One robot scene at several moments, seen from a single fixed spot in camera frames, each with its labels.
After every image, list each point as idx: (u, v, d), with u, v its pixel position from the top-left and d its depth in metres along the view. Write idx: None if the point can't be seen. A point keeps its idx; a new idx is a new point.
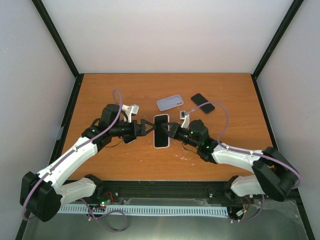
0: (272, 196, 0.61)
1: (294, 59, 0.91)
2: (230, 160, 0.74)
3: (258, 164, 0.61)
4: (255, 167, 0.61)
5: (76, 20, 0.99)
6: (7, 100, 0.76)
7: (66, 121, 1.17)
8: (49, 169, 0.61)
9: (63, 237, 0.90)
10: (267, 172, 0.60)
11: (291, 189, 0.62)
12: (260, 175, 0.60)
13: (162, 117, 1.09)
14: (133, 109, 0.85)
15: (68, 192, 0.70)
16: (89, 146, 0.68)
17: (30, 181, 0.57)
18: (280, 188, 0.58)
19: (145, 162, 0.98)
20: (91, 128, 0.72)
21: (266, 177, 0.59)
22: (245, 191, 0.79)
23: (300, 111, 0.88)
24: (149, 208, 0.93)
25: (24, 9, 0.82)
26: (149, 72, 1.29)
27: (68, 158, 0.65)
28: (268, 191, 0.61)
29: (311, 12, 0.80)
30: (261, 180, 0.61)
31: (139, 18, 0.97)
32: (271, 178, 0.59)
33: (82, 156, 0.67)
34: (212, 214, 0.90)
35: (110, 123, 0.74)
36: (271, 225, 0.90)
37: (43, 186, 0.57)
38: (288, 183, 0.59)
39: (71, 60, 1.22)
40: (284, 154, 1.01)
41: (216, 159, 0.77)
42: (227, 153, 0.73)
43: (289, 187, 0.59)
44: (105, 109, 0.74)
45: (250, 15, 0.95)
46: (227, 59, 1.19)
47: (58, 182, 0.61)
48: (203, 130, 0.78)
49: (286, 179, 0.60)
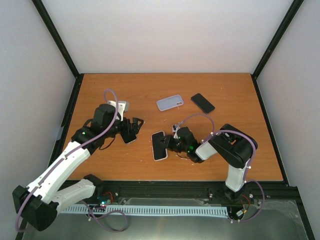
0: (235, 165, 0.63)
1: (294, 58, 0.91)
2: (206, 150, 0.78)
3: (213, 137, 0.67)
4: (209, 140, 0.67)
5: (76, 20, 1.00)
6: (7, 100, 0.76)
7: (66, 121, 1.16)
8: (38, 182, 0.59)
9: (63, 237, 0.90)
10: (221, 144, 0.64)
11: (251, 157, 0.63)
12: (215, 145, 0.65)
13: (156, 133, 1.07)
14: (123, 106, 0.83)
15: (66, 198, 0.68)
16: (79, 152, 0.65)
17: (20, 195, 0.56)
18: (233, 153, 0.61)
19: (145, 162, 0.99)
20: (82, 130, 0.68)
21: (219, 145, 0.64)
22: (236, 183, 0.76)
23: (300, 110, 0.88)
24: (149, 208, 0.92)
25: (24, 10, 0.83)
26: (149, 72, 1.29)
27: (57, 168, 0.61)
28: (229, 160, 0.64)
29: (312, 11, 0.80)
30: (219, 151, 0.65)
31: (139, 18, 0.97)
32: (223, 146, 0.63)
33: (73, 164, 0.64)
34: (212, 214, 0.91)
35: (103, 124, 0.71)
36: (270, 225, 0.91)
37: (33, 200, 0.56)
38: (243, 148, 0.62)
39: (71, 60, 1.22)
40: (284, 154, 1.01)
41: (201, 156, 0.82)
42: (202, 146, 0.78)
43: (245, 152, 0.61)
44: (97, 109, 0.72)
45: (251, 15, 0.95)
46: (228, 59, 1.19)
47: (49, 194, 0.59)
48: (188, 133, 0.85)
49: (241, 145, 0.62)
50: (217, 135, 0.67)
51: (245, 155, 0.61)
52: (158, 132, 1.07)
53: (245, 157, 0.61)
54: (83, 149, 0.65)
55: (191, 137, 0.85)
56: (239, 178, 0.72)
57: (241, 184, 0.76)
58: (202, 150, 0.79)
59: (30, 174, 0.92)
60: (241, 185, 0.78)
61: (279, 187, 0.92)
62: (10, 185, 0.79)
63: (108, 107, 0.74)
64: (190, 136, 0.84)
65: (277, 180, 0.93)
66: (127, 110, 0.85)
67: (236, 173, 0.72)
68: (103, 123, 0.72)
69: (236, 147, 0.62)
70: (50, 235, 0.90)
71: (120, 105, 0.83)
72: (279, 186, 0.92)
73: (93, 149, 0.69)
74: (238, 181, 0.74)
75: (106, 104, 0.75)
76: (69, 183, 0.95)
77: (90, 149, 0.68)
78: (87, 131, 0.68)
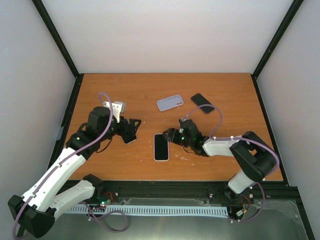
0: (252, 177, 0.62)
1: (294, 58, 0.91)
2: (217, 149, 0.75)
3: (235, 144, 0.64)
4: (231, 147, 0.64)
5: (76, 20, 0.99)
6: (7, 99, 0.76)
7: (66, 121, 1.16)
8: (32, 192, 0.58)
9: (63, 237, 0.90)
10: (243, 153, 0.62)
11: (271, 172, 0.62)
12: (236, 154, 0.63)
13: (159, 133, 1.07)
14: (120, 107, 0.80)
15: (63, 203, 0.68)
16: (73, 159, 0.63)
17: (15, 204, 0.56)
18: (254, 166, 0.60)
19: (144, 162, 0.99)
20: (77, 135, 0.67)
21: (241, 155, 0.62)
22: (241, 186, 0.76)
23: (300, 110, 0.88)
24: (149, 208, 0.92)
25: (24, 9, 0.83)
26: (149, 72, 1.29)
27: (52, 177, 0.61)
28: (247, 172, 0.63)
29: (312, 12, 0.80)
30: (239, 160, 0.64)
31: (139, 18, 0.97)
32: (246, 157, 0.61)
33: (68, 171, 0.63)
34: (212, 214, 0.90)
35: (97, 128, 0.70)
36: (271, 225, 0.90)
37: (29, 210, 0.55)
38: (265, 163, 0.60)
39: (71, 60, 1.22)
40: (284, 154, 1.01)
41: (207, 151, 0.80)
42: (213, 144, 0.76)
43: (266, 167, 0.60)
44: (91, 113, 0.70)
45: (251, 15, 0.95)
46: (228, 59, 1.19)
47: (44, 203, 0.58)
48: (192, 125, 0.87)
49: (263, 159, 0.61)
50: (239, 143, 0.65)
51: (266, 169, 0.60)
52: (162, 133, 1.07)
53: (265, 172, 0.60)
54: (78, 155, 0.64)
55: (195, 128, 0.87)
56: (248, 183, 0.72)
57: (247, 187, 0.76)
58: (213, 147, 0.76)
59: (30, 174, 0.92)
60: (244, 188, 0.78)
61: (278, 187, 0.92)
62: (10, 185, 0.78)
63: (103, 110, 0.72)
64: (192, 126, 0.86)
65: (277, 180, 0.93)
66: (124, 111, 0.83)
67: (244, 178, 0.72)
68: (98, 127, 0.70)
69: (258, 161, 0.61)
70: (50, 235, 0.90)
71: (116, 106, 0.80)
72: (279, 186, 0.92)
73: (89, 154, 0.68)
74: (244, 185, 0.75)
75: (101, 107, 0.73)
76: (69, 183, 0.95)
77: (86, 155, 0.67)
78: (81, 136, 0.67)
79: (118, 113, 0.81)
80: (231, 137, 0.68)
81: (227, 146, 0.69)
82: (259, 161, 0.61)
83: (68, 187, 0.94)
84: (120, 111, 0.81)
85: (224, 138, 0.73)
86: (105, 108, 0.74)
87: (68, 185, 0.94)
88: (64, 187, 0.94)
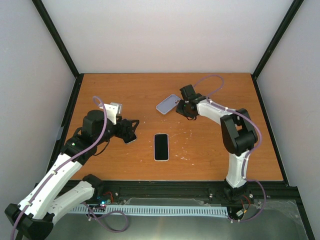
0: (231, 150, 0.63)
1: (295, 58, 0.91)
2: (209, 114, 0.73)
3: (226, 117, 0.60)
4: (221, 118, 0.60)
5: (77, 20, 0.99)
6: (7, 99, 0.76)
7: (66, 121, 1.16)
8: (29, 200, 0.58)
9: (62, 237, 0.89)
10: (231, 126, 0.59)
11: (246, 149, 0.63)
12: (223, 124, 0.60)
13: (159, 134, 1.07)
14: (116, 109, 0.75)
15: (62, 206, 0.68)
16: (69, 165, 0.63)
17: (12, 213, 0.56)
18: (236, 141, 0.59)
19: (145, 162, 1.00)
20: (72, 141, 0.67)
21: (227, 128, 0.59)
22: (234, 175, 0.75)
23: (301, 110, 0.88)
24: (149, 208, 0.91)
25: (24, 10, 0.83)
26: (149, 72, 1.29)
27: (48, 184, 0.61)
28: (226, 142, 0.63)
29: (312, 12, 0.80)
30: (224, 131, 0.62)
31: (139, 19, 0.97)
32: (231, 130, 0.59)
33: (63, 178, 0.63)
34: (212, 214, 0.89)
35: (92, 133, 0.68)
36: (272, 225, 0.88)
37: (25, 218, 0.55)
38: (247, 140, 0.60)
39: (71, 60, 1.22)
40: (284, 154, 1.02)
41: (199, 110, 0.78)
42: (207, 107, 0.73)
43: (247, 144, 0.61)
44: (85, 118, 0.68)
45: (251, 15, 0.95)
46: (227, 60, 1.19)
47: (41, 211, 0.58)
48: (188, 87, 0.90)
49: (247, 136, 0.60)
50: (229, 116, 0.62)
51: (243, 145, 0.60)
52: (162, 133, 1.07)
53: (244, 147, 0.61)
54: (72, 163, 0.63)
55: (190, 90, 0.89)
56: (237, 171, 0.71)
57: (238, 176, 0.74)
58: (206, 110, 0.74)
59: (30, 174, 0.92)
60: (240, 180, 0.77)
61: (279, 186, 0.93)
62: (9, 185, 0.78)
63: (98, 114, 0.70)
64: (188, 88, 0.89)
65: (276, 180, 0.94)
66: (120, 113, 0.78)
67: (234, 164, 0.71)
68: (94, 132, 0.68)
69: (240, 137, 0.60)
70: (49, 235, 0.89)
71: (112, 108, 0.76)
72: (278, 186, 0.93)
73: (86, 159, 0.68)
74: (237, 175, 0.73)
75: (96, 111, 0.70)
76: (69, 184, 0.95)
77: (82, 160, 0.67)
78: (77, 142, 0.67)
79: (113, 115, 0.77)
80: (227, 108, 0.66)
81: (218, 114, 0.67)
82: (241, 137, 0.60)
83: (69, 187, 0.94)
84: (117, 113, 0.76)
85: (219, 106, 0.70)
86: (100, 111, 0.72)
87: (69, 185, 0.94)
88: (65, 187, 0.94)
